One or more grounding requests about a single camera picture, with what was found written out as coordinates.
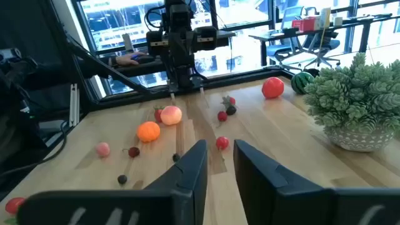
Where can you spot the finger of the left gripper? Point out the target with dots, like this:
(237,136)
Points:
(187,47)
(176,47)

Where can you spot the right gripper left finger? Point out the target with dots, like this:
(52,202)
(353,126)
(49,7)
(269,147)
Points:
(140,206)

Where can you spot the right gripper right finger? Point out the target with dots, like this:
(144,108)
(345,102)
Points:
(281,200)

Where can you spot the dark red cherry with stem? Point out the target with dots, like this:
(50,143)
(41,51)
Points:
(133,152)

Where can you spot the small red strawberry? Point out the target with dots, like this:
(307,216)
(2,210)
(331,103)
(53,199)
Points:
(230,100)

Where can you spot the large pink yellow peach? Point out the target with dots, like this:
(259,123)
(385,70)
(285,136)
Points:
(171,115)

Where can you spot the small pink peach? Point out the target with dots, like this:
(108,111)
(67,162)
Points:
(102,149)

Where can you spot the red strawberry with green leaves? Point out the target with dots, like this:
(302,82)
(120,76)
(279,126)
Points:
(157,114)
(13,204)

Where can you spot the dark blackberry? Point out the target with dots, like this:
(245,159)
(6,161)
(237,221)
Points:
(231,110)

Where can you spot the orange tangerine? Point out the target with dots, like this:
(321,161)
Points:
(148,131)

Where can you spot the large red tomato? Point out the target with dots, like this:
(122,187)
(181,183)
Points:
(272,87)

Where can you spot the small green striped watermelon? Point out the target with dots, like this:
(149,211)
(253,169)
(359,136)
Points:
(300,82)

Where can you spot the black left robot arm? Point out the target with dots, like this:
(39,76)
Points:
(182,76)

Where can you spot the black computer mouse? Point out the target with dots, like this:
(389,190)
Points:
(145,58)

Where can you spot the black side desk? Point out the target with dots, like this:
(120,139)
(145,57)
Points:
(137,69)

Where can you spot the black framed window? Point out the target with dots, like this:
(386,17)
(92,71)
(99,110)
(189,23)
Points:
(250,53)

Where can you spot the blue office chair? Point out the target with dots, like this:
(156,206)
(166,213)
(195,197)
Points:
(323,47)
(286,47)

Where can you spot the red box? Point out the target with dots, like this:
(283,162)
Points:
(304,24)

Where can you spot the silver aluminium extrusion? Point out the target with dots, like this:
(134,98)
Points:
(74,104)

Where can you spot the person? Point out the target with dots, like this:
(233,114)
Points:
(62,75)

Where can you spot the white box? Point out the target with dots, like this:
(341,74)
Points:
(325,18)

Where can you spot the green broccoli bunch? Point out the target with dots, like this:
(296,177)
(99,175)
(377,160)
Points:
(356,93)

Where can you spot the white cup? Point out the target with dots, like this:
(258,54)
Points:
(337,21)

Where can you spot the black office desk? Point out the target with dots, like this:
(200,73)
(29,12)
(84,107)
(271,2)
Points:
(359,23)

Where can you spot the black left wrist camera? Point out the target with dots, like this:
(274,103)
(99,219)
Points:
(179,15)

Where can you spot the black aluminium table frame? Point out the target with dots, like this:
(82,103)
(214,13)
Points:
(237,79)

